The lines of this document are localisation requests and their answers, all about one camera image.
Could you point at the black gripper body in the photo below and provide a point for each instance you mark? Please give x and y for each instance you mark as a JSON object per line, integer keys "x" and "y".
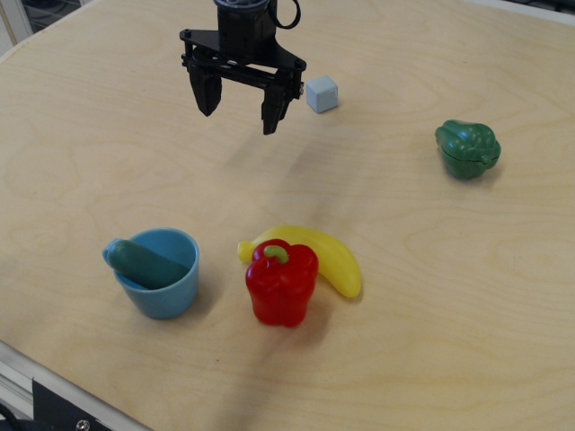
{"x": 244, "y": 47}

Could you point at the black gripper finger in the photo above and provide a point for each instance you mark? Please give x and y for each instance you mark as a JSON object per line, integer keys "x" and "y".
{"x": 206, "y": 85}
{"x": 277, "y": 96}

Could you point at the dark green toy cucumber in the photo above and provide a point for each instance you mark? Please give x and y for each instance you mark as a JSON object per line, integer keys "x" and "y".
{"x": 141, "y": 265}

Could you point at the pale blue cube block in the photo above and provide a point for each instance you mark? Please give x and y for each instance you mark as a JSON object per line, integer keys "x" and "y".
{"x": 322, "y": 94}

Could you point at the yellow toy banana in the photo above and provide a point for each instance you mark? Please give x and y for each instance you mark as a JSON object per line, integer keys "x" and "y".
{"x": 337, "y": 263}

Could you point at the red toy bell pepper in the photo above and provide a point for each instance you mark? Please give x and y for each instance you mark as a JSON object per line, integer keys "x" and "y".
{"x": 281, "y": 281}

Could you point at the green toy bell pepper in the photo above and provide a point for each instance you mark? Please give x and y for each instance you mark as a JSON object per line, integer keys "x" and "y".
{"x": 467, "y": 149}

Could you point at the aluminium table frame rail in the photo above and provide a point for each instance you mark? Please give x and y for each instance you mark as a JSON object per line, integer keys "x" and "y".
{"x": 17, "y": 372}

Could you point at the black corner bracket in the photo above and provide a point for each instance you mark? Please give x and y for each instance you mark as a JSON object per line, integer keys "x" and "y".
{"x": 60, "y": 410}

